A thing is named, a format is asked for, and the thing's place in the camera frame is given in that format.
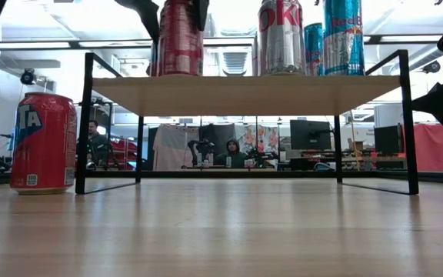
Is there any wooden shelf with black frame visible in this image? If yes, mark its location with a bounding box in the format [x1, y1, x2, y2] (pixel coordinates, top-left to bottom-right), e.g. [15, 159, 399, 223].
[75, 48, 420, 196]

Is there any black cloth cover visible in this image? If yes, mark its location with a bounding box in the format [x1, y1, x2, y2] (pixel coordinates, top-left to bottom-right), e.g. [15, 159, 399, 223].
[199, 123, 236, 155]

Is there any black computer monitor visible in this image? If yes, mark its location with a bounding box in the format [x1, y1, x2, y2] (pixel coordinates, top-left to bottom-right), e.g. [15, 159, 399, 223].
[289, 119, 333, 152]
[374, 125, 403, 155]

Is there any silver Diet Coke can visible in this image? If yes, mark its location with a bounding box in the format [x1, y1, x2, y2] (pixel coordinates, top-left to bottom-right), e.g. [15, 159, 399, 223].
[251, 32, 261, 76]
[258, 0, 307, 76]

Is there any red Coca-Cola can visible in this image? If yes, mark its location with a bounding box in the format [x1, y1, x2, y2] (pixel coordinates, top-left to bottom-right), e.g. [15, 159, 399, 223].
[156, 0, 205, 77]

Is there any colourful wall poster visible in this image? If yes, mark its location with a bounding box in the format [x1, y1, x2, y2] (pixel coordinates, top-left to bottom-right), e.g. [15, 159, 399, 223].
[235, 125, 280, 159]

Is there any black aluminium table frame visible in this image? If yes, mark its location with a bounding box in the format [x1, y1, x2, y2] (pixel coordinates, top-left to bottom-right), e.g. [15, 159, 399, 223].
[0, 169, 443, 187]

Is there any red Fanta strawberry can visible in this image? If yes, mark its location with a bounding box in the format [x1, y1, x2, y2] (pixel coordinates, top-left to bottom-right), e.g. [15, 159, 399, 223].
[149, 40, 160, 77]
[9, 92, 78, 196]

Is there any blue silver Red Bull can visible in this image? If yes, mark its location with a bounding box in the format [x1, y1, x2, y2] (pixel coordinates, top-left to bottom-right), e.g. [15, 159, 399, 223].
[304, 22, 325, 77]
[322, 0, 366, 77]

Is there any red orange cloth cover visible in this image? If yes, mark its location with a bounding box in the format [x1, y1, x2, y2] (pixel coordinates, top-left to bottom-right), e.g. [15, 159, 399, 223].
[413, 122, 443, 173]

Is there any black dome camera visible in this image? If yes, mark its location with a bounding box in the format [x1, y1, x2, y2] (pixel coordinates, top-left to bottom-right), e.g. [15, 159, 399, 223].
[19, 68, 38, 86]
[422, 60, 441, 75]

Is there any white cloth cover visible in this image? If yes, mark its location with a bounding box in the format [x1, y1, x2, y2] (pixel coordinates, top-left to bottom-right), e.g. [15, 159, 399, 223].
[152, 125, 202, 172]

